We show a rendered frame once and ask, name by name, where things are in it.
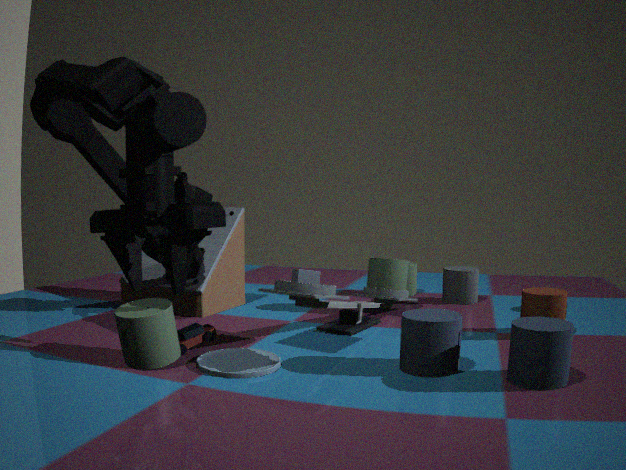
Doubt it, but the grey round dish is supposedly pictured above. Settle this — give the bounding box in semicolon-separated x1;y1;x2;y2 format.
196;348;281;379

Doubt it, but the brown cylinder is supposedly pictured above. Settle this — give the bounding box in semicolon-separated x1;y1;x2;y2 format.
520;287;567;320

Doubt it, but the grey balance beam with pans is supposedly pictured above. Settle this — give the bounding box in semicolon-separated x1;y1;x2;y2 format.
259;280;417;336

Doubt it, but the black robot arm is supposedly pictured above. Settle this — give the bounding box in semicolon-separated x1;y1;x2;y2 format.
30;57;213;205

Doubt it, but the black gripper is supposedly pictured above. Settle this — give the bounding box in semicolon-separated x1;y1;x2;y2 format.
89;156;226;295

